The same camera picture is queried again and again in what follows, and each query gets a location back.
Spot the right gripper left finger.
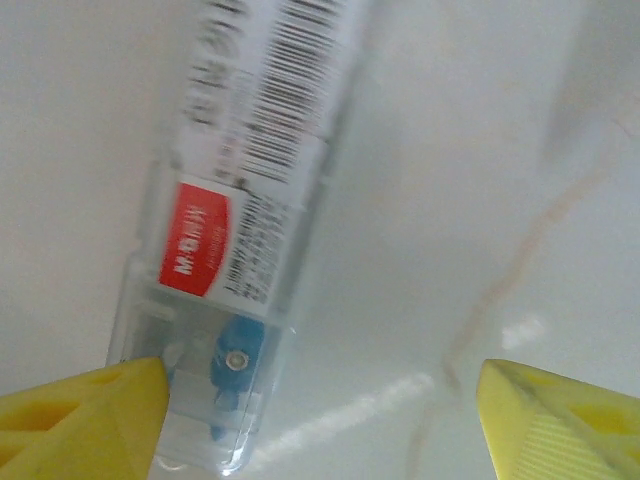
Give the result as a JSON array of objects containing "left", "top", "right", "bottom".
[{"left": 0, "top": 356, "right": 172, "bottom": 480}]

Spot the clear plastic compass case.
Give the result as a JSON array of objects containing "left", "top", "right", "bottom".
[{"left": 106, "top": 0, "right": 382, "bottom": 477}]

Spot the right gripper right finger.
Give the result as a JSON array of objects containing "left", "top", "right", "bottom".
[{"left": 474, "top": 357, "right": 640, "bottom": 480}]

